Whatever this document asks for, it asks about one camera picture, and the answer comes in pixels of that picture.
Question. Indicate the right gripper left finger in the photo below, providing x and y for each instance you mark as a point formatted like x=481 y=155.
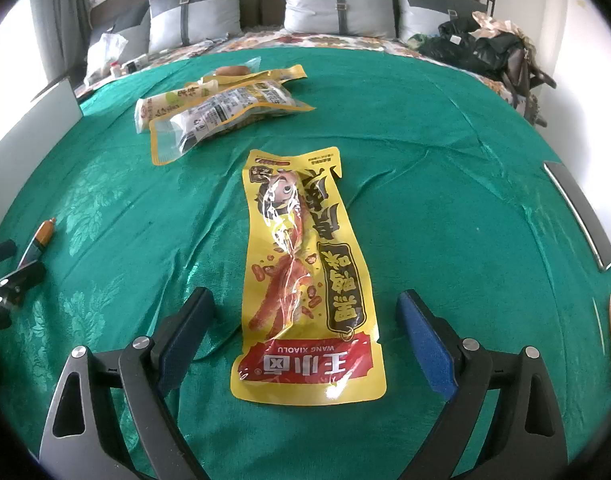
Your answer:
x=82 y=438

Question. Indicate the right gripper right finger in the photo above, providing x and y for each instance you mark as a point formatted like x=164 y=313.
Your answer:
x=525 y=439

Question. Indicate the orange sausage stick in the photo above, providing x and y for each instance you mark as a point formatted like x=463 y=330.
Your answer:
x=38 y=244

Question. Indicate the white yellow snack pack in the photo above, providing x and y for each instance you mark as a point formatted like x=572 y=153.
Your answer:
x=148 y=109

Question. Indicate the long yellow snack packet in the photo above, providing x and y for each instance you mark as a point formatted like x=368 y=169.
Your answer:
x=310 y=334

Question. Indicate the silver yellow snack pouch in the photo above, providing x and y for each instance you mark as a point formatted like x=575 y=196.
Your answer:
x=175 y=134

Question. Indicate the white plastic bag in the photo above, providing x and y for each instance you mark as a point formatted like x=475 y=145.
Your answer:
x=102 y=54

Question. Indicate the grey curtain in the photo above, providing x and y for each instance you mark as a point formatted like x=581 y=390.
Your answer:
x=62 y=32

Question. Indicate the grey pillow far left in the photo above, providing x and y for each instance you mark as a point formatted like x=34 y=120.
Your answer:
x=133 y=25

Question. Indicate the grey pillow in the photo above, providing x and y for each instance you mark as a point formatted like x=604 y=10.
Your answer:
x=133 y=25
x=423 y=17
x=181 y=23
x=366 y=18

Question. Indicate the green velvet blanket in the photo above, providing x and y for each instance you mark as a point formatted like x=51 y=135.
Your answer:
x=446 y=199

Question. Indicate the clear wrapped brown bun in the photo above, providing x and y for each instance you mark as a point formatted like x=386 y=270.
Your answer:
x=244 y=69

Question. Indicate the grey pillow centre left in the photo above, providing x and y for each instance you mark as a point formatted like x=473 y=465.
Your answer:
x=181 y=23

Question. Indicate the black bag pile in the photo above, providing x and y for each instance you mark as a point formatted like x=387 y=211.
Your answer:
x=493 y=49

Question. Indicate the grey pillow centre right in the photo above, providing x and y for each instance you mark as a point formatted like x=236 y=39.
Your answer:
x=366 y=18

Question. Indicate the grey pillow far right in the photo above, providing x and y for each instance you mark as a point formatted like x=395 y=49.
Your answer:
x=423 y=17

